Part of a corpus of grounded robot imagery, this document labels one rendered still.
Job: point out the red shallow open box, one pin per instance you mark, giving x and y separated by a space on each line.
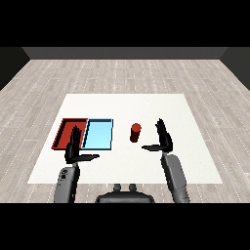
66 134

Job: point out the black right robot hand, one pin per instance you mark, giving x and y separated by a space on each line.
165 141

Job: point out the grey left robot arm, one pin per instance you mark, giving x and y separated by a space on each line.
66 184

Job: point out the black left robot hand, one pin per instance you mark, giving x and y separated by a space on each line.
72 151

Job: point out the dark grey robot body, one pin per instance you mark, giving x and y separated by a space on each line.
125 196

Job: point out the light blue shallow open box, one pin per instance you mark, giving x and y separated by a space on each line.
98 134

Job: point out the small red can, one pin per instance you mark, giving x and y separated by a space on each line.
135 133

